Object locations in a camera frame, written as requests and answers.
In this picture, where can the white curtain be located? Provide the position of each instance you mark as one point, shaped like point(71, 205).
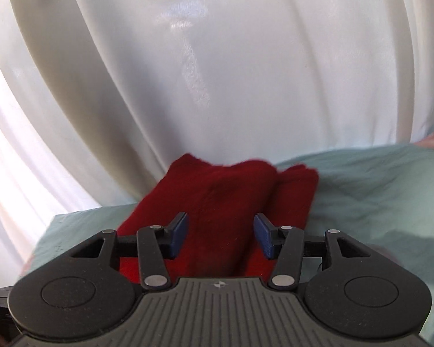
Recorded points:
point(217, 61)

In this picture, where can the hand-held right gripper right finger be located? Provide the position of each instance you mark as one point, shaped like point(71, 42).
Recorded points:
point(263, 236)

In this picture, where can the green mushroom print bed sheet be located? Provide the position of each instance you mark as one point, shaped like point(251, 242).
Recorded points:
point(376, 195)

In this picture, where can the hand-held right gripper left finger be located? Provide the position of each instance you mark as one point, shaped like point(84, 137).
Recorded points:
point(177, 236)

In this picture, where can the red knit sweater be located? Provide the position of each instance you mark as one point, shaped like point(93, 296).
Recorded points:
point(224, 206)

